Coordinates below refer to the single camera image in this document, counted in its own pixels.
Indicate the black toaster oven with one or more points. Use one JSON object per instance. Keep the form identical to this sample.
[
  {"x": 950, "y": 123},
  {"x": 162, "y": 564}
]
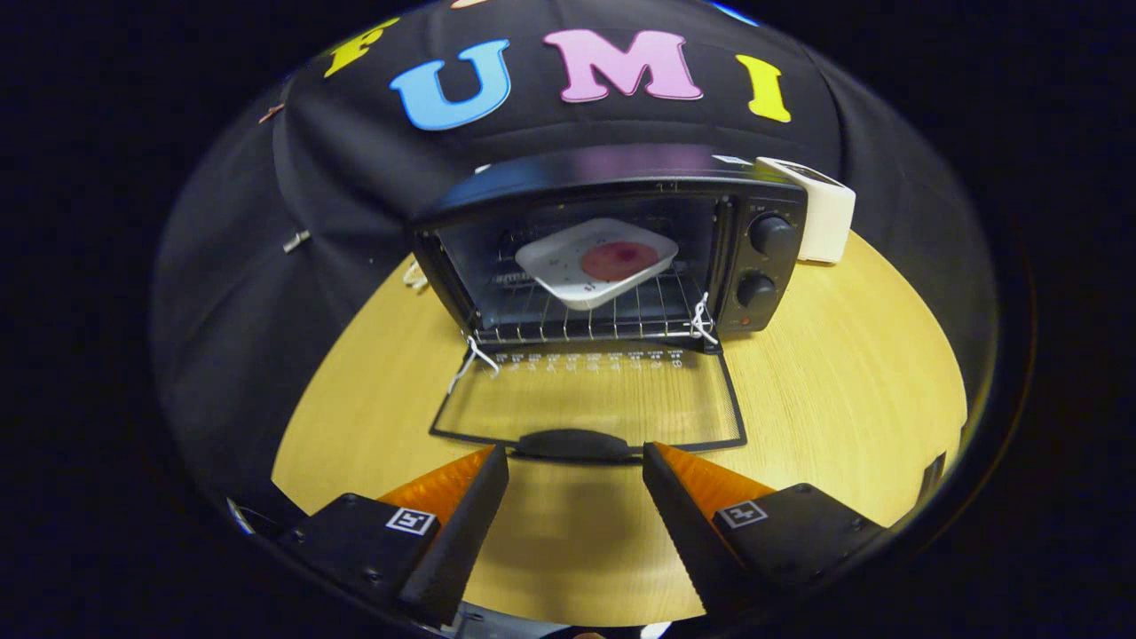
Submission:
[{"x": 577, "y": 169}]

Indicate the pink round meat slice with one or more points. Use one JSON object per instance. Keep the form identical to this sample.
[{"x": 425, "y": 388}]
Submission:
[{"x": 621, "y": 261}]

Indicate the white pop-up toaster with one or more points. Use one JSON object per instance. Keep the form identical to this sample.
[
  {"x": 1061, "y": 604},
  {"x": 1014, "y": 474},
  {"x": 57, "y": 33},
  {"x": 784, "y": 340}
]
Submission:
[{"x": 830, "y": 222}]

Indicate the pink clip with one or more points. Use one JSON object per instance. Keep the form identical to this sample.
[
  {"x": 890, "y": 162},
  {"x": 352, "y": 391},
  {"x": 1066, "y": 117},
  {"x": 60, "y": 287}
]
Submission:
[{"x": 271, "y": 113}]

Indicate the white clip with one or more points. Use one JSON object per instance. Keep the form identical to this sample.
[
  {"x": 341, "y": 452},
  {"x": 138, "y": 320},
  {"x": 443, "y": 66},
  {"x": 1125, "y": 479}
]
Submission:
[{"x": 296, "y": 240}]

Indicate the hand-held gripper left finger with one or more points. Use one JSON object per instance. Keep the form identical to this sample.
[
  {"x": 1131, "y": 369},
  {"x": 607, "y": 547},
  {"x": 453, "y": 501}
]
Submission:
[{"x": 461, "y": 541}]

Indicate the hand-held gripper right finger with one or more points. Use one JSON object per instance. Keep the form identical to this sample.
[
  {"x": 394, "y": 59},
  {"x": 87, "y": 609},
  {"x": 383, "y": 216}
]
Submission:
[{"x": 688, "y": 532}]

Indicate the white square plate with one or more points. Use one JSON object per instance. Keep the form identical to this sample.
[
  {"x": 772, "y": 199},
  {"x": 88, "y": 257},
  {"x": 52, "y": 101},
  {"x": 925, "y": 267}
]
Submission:
[{"x": 555, "y": 262}]

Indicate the metal oven rack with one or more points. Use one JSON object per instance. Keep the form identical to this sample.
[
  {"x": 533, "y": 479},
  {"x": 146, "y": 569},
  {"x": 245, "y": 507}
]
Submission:
[{"x": 532, "y": 321}]

